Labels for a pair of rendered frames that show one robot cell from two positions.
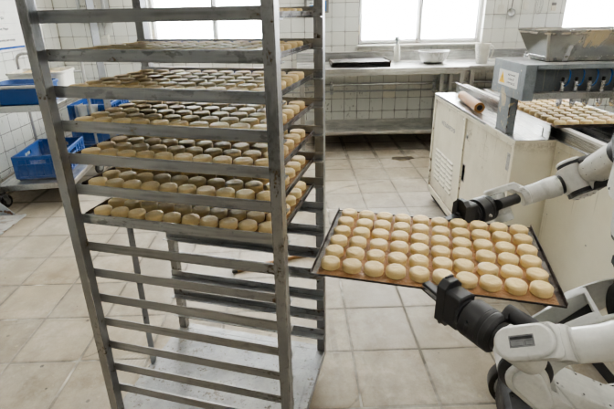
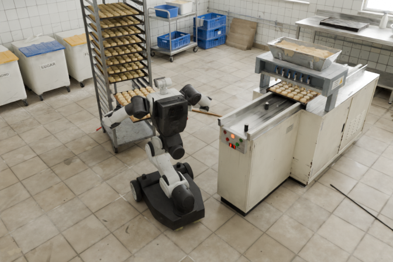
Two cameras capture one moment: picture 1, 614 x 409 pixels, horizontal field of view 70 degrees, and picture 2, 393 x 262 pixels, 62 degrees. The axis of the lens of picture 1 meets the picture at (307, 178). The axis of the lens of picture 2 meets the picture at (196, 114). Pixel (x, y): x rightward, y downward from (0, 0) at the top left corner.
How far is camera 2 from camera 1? 2.80 m
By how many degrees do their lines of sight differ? 42
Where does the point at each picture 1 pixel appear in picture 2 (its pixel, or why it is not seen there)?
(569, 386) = (159, 159)
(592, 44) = (288, 55)
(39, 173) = (164, 45)
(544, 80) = (272, 66)
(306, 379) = (140, 137)
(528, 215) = not seen: hidden behind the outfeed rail
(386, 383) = not seen: hidden behind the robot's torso
